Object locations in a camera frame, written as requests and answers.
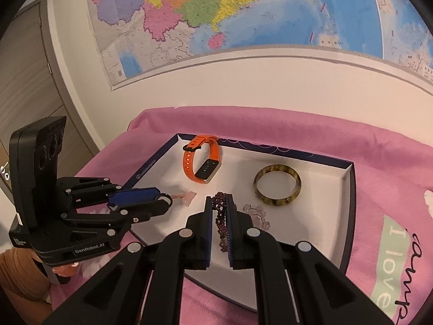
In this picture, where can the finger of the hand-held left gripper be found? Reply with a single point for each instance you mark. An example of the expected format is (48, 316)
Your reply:
(135, 194)
(142, 210)

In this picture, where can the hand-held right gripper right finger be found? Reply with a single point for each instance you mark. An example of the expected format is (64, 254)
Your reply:
(230, 225)

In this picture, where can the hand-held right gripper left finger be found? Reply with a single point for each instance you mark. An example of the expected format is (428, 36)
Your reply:
(207, 225)

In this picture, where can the small pink hair clip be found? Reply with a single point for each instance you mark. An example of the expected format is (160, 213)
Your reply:
(186, 198)

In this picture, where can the amber brown bangle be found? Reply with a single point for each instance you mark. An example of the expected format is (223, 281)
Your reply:
(294, 189)

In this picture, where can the shallow navy cardboard box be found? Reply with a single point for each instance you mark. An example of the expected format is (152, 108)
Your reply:
(304, 230)

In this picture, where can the person's left forearm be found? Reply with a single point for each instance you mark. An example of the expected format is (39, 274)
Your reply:
(20, 277)

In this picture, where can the person's left hand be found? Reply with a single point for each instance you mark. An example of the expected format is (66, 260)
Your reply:
(66, 269)

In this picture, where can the brown wooden door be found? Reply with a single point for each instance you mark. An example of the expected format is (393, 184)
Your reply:
(27, 74)

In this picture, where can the pink flower printed blanket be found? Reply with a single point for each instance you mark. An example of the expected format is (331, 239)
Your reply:
(389, 176)

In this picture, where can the colourful wall map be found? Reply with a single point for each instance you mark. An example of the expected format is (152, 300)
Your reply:
(236, 10)

